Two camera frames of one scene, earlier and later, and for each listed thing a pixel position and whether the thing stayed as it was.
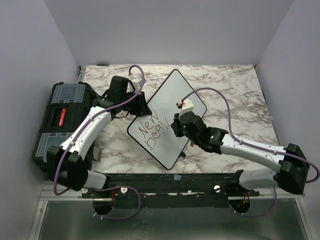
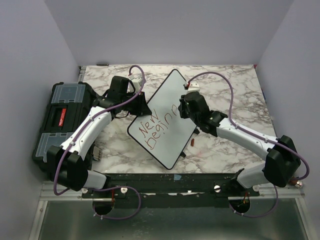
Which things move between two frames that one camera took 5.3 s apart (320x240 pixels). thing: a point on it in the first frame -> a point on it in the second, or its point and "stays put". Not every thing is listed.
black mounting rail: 153,191 stays put
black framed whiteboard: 155,132 stays put
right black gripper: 175,125 -> 180,107
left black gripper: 142,109 stays put
